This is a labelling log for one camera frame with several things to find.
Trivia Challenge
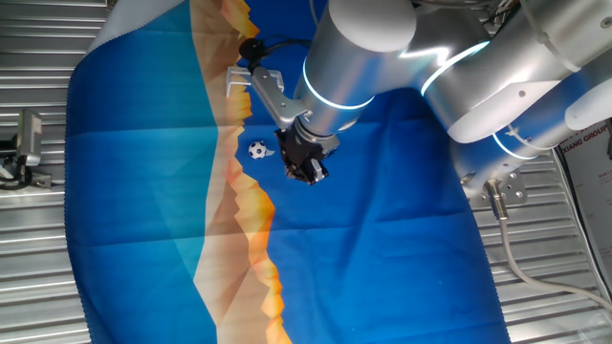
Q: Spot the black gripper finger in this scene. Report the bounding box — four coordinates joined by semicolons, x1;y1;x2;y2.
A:
309;157;330;185
285;164;316;186

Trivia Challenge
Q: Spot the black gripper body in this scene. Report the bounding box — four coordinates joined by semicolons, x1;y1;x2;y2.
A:
273;124;336;174

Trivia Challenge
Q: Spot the blue printed mountain cloth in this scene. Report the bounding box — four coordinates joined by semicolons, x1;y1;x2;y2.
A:
63;0;512;344

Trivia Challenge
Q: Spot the white zip tie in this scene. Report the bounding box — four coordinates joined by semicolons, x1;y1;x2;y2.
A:
506;124;558;153

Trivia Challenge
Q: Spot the white printed carton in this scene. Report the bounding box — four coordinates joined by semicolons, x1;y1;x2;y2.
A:
557;121;612;288

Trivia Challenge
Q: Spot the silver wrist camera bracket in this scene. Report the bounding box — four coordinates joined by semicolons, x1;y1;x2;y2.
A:
251;65;313;130

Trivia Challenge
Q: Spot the white wire mesh goal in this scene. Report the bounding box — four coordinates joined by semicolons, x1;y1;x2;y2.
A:
225;65;285;98

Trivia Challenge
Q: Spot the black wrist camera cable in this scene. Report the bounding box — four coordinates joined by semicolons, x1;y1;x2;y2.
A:
248;35;315;73

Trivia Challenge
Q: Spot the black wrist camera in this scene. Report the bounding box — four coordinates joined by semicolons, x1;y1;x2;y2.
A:
238;36;266;62

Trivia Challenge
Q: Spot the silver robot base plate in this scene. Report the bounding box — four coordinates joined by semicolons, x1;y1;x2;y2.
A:
461;166;530;209

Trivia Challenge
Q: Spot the thick grey robot cable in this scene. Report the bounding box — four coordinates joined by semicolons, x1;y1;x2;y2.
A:
483;179;612;312

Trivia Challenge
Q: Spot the silver fixed depth camera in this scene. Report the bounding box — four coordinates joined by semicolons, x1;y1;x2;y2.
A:
16;109;43;167

